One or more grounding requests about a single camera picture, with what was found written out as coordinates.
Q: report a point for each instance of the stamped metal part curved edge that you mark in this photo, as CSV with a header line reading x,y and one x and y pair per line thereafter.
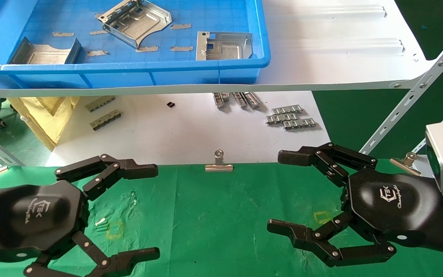
x,y
140,21

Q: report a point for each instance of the long white perforated brace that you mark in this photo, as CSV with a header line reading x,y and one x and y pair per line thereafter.
x,y
421,82

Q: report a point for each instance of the grey perforated angle bar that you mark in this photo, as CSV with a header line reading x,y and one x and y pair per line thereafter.
x,y
12,159

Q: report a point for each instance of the stamped metal part bent walls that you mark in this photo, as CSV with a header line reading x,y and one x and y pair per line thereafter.
x,y
44,54

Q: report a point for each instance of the green cloth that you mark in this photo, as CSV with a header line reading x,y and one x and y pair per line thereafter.
x,y
214,223

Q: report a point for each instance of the small white paper scrap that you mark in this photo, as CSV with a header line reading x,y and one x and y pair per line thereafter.
x,y
100,222

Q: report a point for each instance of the yellow woven bag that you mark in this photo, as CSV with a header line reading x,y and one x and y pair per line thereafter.
x,y
48,119

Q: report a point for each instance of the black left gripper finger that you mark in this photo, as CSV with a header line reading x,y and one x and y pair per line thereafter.
x,y
129,259
129,169

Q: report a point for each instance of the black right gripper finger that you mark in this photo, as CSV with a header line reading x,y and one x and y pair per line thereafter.
x,y
302,236
302,157

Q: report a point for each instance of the small black block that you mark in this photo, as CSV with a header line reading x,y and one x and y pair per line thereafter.
x,y
170,104

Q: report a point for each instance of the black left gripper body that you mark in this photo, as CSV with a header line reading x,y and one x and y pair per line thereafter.
x,y
33,219

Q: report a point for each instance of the blue plastic bin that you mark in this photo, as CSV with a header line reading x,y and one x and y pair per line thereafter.
x,y
221,15

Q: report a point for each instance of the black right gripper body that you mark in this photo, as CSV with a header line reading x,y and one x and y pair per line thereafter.
x,y
390,204

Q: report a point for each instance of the white sheet metal shelf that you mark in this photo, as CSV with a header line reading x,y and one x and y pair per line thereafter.
x,y
321,57

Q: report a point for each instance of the stamped metal part flat square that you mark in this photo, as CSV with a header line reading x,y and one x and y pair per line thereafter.
x,y
225,48

